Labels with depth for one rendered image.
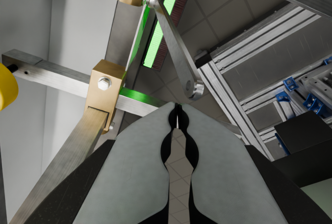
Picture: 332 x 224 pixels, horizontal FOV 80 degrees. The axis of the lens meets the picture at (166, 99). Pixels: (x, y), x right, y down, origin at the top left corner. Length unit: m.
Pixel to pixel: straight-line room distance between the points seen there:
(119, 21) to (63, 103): 0.34
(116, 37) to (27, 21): 0.18
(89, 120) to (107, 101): 0.04
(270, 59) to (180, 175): 1.18
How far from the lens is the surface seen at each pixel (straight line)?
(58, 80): 0.38
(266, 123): 1.25
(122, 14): 0.44
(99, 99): 0.36
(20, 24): 0.50
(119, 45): 0.45
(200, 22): 1.14
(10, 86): 0.34
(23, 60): 0.40
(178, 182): 1.88
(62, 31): 0.58
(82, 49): 0.57
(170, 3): 0.42
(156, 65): 0.45
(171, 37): 0.16
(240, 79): 1.06
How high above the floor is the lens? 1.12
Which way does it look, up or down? 59 degrees down
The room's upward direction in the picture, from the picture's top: 175 degrees counter-clockwise
